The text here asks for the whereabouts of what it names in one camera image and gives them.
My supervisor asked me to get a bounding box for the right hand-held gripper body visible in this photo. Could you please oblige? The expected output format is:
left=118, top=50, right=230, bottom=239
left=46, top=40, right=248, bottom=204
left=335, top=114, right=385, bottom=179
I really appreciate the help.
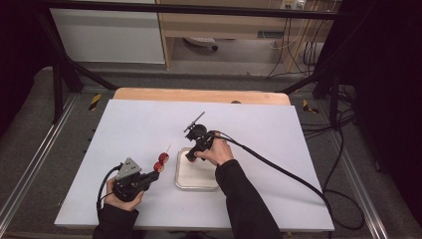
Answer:
left=183, top=111, right=217, bottom=153

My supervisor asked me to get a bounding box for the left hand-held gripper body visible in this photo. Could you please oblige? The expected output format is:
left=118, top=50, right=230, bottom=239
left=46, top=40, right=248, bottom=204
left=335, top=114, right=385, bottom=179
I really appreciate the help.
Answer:
left=111, top=157, right=149, bottom=203

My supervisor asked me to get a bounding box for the person's right hand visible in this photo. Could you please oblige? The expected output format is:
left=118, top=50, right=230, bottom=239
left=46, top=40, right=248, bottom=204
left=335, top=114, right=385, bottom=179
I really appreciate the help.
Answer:
left=194, top=129, right=235, bottom=167

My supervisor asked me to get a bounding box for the person's left hand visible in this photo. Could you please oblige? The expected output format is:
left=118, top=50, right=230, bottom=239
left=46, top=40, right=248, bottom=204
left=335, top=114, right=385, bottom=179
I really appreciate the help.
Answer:
left=103, top=176, right=145, bottom=213

